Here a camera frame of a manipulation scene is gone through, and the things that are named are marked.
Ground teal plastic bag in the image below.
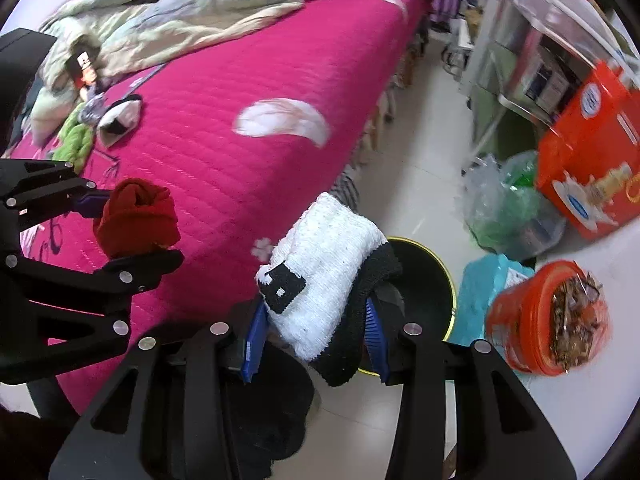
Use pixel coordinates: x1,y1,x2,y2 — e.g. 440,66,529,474
451,254,537,375

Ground small black and white sock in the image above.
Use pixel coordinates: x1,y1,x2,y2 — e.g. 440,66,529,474
96,98,144,149

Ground black white striped cloth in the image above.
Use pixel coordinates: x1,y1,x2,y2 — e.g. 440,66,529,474
329,169,362,213

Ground cartoon figure doll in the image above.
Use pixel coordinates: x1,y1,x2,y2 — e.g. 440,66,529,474
64,46,109,102

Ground green sock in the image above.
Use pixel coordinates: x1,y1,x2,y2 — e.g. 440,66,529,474
51,109,97,172

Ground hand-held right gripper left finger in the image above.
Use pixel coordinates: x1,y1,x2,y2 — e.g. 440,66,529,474
47,304,274,480

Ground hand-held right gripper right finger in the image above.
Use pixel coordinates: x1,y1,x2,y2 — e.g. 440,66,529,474
363,285,574,480

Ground orange plastic bucket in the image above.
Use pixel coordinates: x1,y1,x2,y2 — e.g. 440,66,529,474
484,259,612,377

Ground clear plastic bag green contents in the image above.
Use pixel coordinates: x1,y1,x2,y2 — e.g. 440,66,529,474
461,151,567,257

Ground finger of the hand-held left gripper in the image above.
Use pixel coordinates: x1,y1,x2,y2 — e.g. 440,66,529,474
0,159,110,241
0,245,186,358

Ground black bin with yellow rim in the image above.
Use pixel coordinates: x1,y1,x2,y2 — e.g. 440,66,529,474
357,236,456,377

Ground orange carton box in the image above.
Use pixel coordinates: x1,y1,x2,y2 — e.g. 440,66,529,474
536,59,640,242

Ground pink quilted bed cover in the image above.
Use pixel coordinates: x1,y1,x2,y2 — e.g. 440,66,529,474
0,0,433,391

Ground red sock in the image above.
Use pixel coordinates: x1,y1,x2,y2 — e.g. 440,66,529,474
92,178,181,260

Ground pale green quilt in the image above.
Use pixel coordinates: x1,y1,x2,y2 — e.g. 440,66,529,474
31,0,307,147

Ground grey blue sock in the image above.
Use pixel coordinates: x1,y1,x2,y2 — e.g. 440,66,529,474
79,91,109,125

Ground white shelf rack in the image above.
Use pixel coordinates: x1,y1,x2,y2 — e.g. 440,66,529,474
457,0,640,128

